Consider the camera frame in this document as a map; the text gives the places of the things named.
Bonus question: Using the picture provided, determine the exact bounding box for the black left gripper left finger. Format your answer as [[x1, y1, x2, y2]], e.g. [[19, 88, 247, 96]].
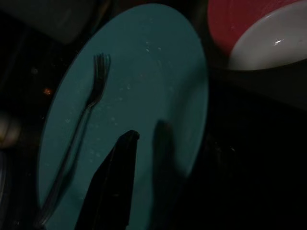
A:
[[73, 130, 141, 230]]

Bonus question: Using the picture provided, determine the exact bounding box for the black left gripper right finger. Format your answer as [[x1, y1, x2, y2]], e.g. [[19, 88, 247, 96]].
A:
[[152, 119, 192, 230]]

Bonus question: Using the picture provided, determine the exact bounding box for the white bowl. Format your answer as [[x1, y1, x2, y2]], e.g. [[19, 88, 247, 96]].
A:
[[227, 1, 307, 72]]

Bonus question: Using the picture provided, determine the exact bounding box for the silver metal fork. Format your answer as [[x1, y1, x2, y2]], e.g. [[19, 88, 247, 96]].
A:
[[33, 53, 112, 229]]

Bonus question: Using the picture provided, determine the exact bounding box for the teal round plate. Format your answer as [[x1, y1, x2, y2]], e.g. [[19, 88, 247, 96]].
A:
[[37, 3, 210, 230]]

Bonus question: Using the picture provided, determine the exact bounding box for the pink round plate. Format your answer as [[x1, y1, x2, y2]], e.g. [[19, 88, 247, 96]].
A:
[[207, 0, 307, 61]]

